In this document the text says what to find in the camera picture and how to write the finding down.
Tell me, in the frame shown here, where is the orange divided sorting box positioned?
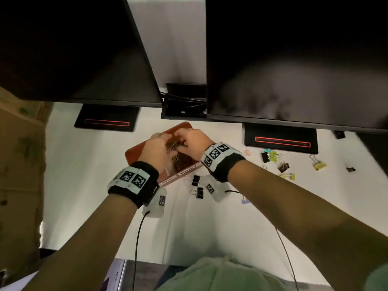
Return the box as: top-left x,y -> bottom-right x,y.
124,121 -> 204,188

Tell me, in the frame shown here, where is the person's right hand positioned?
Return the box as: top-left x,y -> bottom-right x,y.
174,129 -> 216,163

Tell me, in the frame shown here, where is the wide black computer monitor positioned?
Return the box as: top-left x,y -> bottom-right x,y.
206,0 -> 388,133

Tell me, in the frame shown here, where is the black wristband with markers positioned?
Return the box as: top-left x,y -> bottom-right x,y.
200,142 -> 246,183
108,161 -> 160,209

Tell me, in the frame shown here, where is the black laptop with orange stripe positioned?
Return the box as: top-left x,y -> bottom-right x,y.
244,123 -> 319,155

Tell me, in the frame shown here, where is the person's left forearm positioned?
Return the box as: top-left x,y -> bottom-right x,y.
23,194 -> 139,291

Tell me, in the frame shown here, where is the person's left hand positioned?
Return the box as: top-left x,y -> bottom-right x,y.
138,132 -> 179,175

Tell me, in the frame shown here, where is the large yellow binder clip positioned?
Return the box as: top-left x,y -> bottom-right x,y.
309,154 -> 328,172

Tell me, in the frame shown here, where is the green shirt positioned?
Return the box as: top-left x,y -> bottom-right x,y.
156,256 -> 388,291

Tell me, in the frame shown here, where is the black monitor stand red stripe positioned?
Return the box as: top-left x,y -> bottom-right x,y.
74,103 -> 141,133

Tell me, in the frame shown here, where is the black cable bundle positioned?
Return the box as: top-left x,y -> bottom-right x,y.
160,92 -> 207,109

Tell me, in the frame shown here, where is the person's right forearm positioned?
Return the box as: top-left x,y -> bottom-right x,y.
227,160 -> 388,291

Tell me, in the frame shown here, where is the sorted heap of paper clips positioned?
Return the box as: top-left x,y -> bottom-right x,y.
172,152 -> 198,173

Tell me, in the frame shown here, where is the black camera cable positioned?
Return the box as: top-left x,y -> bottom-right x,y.
224,190 -> 300,291
132,211 -> 151,291

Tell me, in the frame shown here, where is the pile of mixed coloured clips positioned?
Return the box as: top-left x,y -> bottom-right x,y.
260,148 -> 297,181

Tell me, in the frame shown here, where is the black left wristband with markers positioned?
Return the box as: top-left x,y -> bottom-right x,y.
108,161 -> 160,209

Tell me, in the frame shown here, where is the printed cardboard tissue box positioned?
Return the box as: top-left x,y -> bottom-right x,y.
0,86 -> 54,284

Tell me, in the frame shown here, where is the black left camera cable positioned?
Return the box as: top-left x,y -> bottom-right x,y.
132,211 -> 151,291

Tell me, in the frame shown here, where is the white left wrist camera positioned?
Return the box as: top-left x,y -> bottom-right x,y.
142,187 -> 167,219

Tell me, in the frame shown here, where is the black right camera cable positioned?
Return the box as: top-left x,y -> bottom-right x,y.
224,190 -> 300,291

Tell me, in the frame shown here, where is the black right wristband with markers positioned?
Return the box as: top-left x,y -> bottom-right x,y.
200,142 -> 246,183

